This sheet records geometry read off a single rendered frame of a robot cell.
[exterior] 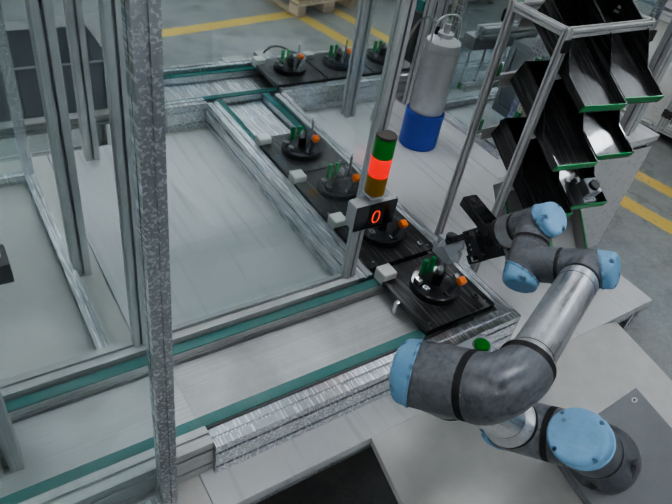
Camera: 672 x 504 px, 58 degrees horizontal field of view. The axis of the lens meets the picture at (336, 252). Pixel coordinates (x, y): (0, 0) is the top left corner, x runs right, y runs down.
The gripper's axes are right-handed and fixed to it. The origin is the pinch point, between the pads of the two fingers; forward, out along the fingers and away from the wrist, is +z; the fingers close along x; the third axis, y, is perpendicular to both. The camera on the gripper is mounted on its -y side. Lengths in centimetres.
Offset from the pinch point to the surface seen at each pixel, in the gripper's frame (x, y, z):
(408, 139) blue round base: 52, -43, 68
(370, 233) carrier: -6.3, -8.6, 25.1
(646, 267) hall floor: 221, 49, 107
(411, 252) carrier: 3.0, 0.2, 21.6
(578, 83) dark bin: 25.3, -26.1, -31.4
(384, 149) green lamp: -20.7, -23.6, -13.5
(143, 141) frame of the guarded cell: -84, -20, -58
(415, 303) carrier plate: -8.9, 13.4, 10.2
